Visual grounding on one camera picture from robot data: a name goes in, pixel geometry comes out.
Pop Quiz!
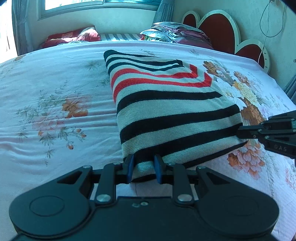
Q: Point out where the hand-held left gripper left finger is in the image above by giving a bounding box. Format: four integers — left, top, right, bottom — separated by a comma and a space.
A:
56, 154, 135, 205

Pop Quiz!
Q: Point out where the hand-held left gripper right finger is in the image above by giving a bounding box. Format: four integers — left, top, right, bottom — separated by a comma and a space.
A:
154, 154, 230, 206

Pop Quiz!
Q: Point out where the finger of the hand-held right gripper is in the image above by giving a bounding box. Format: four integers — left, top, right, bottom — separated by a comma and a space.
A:
237, 113, 296, 140

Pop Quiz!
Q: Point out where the striped knit sweater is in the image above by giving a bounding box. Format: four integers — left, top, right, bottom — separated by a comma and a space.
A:
103, 49, 248, 184

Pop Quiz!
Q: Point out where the floral pink bed sheet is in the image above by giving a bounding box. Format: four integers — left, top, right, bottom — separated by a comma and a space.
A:
0, 41, 296, 241

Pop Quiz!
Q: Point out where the red heart-shaped headboard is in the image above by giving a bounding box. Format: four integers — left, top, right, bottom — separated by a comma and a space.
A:
181, 9, 271, 74

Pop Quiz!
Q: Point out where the stack of folded bedding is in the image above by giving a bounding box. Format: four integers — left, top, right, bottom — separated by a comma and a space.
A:
140, 22, 213, 49

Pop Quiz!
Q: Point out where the striped grey white sheet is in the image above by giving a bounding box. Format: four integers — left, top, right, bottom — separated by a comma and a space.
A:
99, 33, 144, 42

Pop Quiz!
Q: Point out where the red pillow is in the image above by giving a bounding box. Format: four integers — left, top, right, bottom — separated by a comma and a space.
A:
39, 25, 102, 49

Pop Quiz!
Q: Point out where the blue curtain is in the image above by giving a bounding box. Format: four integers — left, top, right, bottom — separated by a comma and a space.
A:
11, 0, 31, 56
153, 0, 175, 24

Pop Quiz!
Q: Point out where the window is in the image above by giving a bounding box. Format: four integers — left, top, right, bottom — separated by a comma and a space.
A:
38, 0, 163, 20

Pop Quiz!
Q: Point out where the white wall cable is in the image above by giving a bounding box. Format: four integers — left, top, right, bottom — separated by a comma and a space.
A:
258, 0, 287, 68

